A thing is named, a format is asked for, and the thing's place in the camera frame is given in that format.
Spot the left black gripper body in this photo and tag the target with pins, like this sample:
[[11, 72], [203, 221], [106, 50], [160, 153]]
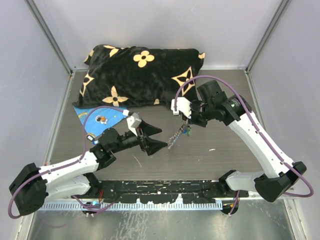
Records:
[[142, 139]]

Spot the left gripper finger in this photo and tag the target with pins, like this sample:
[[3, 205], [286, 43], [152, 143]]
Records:
[[153, 146], [146, 129]]

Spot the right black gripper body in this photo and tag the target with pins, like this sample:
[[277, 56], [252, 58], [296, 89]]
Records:
[[199, 114]]

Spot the green tagged key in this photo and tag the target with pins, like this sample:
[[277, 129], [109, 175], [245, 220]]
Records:
[[189, 131]]

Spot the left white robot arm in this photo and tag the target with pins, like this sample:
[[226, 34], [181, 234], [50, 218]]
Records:
[[36, 185]]

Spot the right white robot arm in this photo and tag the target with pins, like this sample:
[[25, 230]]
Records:
[[279, 172]]

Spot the blue cartoon cloth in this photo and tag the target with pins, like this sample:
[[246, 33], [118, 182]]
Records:
[[102, 119]]

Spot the black floral plush pillow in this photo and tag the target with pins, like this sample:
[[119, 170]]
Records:
[[137, 76]]

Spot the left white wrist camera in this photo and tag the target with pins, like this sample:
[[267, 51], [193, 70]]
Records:
[[133, 121]]

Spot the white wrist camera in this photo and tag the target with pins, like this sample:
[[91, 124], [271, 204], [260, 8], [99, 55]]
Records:
[[181, 105], [133, 121]]

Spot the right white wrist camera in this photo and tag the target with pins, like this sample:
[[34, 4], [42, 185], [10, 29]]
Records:
[[181, 105]]

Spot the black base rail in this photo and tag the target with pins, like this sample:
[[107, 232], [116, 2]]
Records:
[[159, 191]]

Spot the white slotted cable duct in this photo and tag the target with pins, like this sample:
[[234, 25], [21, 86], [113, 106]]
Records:
[[178, 205]]

